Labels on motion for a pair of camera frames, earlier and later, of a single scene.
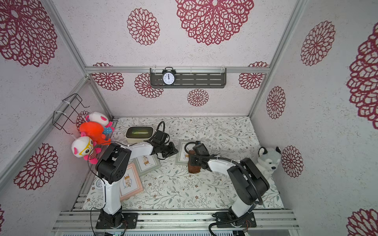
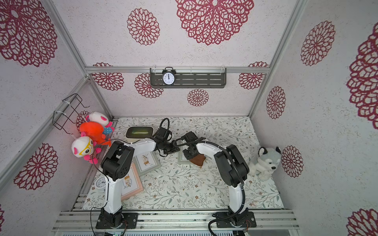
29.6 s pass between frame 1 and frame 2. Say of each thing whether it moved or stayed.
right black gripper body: moved
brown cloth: moved
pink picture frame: stayed
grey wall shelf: stayed
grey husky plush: stayed
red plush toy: stayed
